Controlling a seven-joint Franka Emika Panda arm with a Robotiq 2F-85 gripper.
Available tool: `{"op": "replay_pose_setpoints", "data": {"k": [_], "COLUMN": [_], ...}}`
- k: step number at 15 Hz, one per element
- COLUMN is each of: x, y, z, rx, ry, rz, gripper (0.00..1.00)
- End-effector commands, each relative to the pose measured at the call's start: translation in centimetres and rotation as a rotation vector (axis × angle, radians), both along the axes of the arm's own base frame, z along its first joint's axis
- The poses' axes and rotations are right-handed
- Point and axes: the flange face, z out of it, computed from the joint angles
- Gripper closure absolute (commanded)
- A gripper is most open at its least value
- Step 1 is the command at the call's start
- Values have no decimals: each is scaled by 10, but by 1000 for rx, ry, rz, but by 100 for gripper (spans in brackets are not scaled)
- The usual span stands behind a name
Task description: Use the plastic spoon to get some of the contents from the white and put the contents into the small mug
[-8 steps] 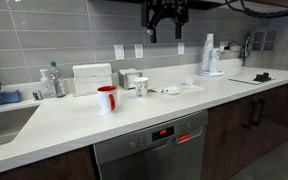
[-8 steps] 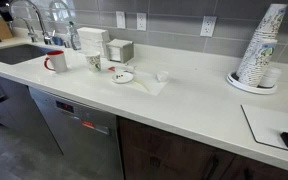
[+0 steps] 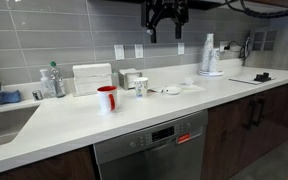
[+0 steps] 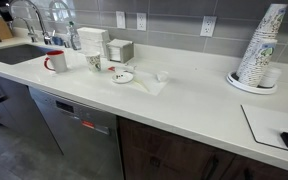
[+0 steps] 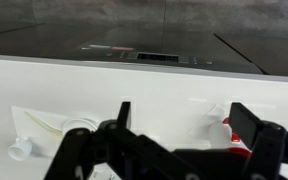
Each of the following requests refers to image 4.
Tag undermount kitchen sink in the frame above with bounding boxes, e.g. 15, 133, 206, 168
0, 43, 54, 66

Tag white mug red handle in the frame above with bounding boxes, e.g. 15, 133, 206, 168
43, 50, 68, 74

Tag clear soap dispenser bottle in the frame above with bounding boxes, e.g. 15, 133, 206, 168
62, 31, 72, 49

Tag stack of white paper towels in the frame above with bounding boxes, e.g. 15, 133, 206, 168
76, 26, 111, 58

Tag white light switch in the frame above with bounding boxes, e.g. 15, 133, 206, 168
115, 10, 127, 30

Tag tall chrome faucet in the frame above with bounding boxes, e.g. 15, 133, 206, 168
8, 0, 52, 45

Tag small chrome faucet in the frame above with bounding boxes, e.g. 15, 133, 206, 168
12, 16, 39, 43

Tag small white saucer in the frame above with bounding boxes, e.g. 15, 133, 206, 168
110, 71, 135, 85

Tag clear bottle green cap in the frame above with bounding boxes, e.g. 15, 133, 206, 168
66, 21, 82, 52

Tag wooden base cabinet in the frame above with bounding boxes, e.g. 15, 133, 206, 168
117, 116, 288, 180
0, 71, 64, 156

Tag tall stack printed paper cups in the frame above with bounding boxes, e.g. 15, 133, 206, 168
236, 3, 288, 81

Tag stack of white lids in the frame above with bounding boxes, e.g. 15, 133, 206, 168
258, 67, 282, 89

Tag stainless steel dishwasher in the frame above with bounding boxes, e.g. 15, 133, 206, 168
28, 86, 125, 180

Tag blue sponge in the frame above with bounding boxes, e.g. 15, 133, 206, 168
51, 35, 65, 47

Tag white round tray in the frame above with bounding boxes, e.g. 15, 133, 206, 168
226, 70, 278, 96

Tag white wall outlet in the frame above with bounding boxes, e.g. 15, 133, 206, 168
136, 12, 148, 32
199, 15, 218, 38

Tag short stack printed paper cups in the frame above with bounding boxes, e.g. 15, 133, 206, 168
238, 37, 278, 88

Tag wooden cutting board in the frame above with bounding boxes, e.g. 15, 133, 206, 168
0, 17, 14, 41

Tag printed paper cup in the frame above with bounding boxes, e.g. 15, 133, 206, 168
84, 51, 102, 73

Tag grey napkin dispenser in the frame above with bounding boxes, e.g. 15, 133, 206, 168
105, 38, 135, 64

